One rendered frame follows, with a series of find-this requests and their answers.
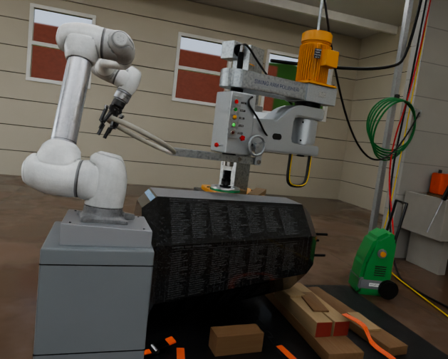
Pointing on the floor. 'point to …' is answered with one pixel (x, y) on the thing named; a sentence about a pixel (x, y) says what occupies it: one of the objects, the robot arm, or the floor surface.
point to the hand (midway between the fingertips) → (103, 131)
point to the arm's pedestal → (92, 300)
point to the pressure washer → (377, 261)
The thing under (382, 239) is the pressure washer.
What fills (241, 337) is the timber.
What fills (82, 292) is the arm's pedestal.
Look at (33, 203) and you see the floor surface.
